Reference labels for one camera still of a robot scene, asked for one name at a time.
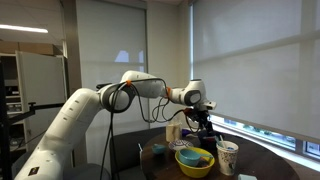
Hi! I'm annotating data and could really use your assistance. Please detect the yellow bowl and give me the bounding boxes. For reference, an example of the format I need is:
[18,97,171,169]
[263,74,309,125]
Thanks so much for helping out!
[174,146,216,178]

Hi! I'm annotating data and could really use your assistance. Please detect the window frame with sill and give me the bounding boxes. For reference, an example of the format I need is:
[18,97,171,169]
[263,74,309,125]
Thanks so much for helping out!
[189,109,320,172]

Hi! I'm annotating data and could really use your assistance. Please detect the narrow white roller blind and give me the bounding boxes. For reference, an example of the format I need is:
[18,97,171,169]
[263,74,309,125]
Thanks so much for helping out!
[75,0,150,168]

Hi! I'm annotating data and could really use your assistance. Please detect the teal measuring cup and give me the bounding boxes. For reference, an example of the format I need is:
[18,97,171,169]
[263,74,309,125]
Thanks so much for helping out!
[151,143,168,156]

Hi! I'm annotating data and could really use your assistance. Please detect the patterned paper cup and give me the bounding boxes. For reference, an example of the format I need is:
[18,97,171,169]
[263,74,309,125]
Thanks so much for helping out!
[215,139,240,176]

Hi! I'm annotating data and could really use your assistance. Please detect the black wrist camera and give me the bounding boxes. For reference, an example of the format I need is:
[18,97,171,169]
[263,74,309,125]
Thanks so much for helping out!
[182,106,196,118]

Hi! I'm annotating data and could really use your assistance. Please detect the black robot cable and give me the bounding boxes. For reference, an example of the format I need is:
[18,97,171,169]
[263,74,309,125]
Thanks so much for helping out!
[99,77,202,180]

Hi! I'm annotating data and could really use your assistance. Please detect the black camera mount rod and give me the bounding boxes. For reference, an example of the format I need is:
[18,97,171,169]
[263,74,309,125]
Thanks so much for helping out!
[0,56,65,180]

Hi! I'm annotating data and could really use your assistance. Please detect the pale teal box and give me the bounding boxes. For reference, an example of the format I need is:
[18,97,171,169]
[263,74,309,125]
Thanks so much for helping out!
[237,173,259,180]

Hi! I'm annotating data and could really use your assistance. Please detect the long ceiling light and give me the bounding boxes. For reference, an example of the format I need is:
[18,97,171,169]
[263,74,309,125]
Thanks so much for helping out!
[0,23,49,34]

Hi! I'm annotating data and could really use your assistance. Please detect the dark grey sofa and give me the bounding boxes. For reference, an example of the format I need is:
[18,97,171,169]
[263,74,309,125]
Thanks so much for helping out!
[64,126,168,180]

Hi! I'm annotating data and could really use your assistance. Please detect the clear plastic jar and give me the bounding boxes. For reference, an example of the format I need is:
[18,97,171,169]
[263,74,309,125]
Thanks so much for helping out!
[165,117,184,143]

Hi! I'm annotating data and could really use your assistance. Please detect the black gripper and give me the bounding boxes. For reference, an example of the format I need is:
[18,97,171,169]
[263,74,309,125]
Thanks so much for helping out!
[193,109,215,135]

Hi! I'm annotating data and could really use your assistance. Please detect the patterned white dish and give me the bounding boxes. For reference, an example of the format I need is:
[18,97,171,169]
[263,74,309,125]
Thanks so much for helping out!
[168,138,195,153]

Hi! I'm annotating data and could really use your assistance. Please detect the teal cup with handle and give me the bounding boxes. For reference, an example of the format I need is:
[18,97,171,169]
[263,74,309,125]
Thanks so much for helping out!
[178,148,214,167]

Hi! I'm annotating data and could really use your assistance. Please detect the large white roller blind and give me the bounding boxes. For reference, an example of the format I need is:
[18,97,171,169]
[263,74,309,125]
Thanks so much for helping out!
[192,0,320,145]

